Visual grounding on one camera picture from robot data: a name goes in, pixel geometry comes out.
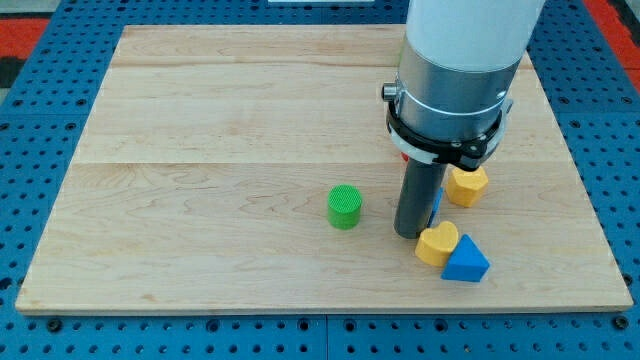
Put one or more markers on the light wooden board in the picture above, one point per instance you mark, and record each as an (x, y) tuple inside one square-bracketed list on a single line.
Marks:
[(199, 187)]

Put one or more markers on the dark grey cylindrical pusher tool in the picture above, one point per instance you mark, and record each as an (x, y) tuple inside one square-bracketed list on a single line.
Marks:
[(420, 186)]

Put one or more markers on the green cylinder block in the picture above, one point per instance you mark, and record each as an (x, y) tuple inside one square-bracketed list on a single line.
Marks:
[(344, 203)]

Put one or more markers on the blue block behind pusher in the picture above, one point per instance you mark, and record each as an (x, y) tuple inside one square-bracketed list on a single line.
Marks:
[(435, 207)]

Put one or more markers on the yellow hexagon block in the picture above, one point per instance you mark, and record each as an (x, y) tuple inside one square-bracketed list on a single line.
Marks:
[(466, 188)]

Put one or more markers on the blue triangle block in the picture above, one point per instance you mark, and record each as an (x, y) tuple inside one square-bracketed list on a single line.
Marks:
[(467, 262)]

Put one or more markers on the yellow heart block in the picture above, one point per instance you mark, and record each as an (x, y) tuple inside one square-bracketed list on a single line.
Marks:
[(435, 245)]

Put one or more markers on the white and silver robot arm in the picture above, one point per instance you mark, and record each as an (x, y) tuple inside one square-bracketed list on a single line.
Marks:
[(448, 103)]

